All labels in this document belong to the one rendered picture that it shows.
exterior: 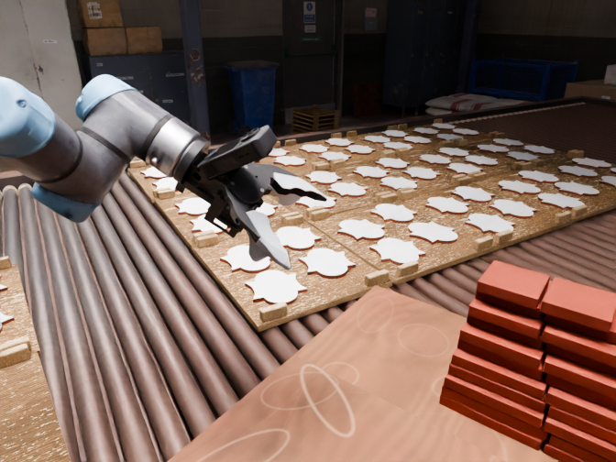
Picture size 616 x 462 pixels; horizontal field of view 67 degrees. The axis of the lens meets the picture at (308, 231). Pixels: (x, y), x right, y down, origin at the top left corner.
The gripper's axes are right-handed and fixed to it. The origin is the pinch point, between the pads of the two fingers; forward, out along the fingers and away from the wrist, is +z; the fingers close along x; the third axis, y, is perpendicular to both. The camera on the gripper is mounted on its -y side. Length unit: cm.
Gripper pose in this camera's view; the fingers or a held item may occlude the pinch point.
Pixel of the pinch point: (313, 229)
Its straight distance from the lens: 65.9
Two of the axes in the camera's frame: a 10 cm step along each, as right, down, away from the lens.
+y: -4.5, 5.2, 7.3
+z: 8.3, 5.5, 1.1
